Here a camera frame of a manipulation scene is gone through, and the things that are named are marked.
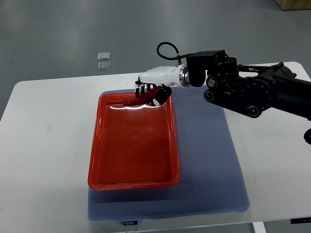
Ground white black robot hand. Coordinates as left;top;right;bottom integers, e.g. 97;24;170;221
135;64;190;106

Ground white table leg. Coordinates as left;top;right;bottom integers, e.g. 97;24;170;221
252;221;267;233

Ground cardboard box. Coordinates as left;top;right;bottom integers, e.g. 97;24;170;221
276;0;311;11

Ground upper floor socket plate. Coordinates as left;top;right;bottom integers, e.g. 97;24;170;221
98;51;110;61

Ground red plastic tray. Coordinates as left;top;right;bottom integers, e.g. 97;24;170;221
88;92;180;191

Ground black label tag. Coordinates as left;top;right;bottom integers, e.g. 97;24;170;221
122;220;138;226

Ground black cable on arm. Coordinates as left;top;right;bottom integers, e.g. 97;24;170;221
156;42;188;66

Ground blue grey mesh mat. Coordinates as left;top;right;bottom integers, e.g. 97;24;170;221
88;87;250;221

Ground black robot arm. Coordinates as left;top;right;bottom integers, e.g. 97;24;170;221
185;50;311;120

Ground red pepper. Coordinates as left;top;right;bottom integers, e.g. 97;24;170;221
122;86;161;106

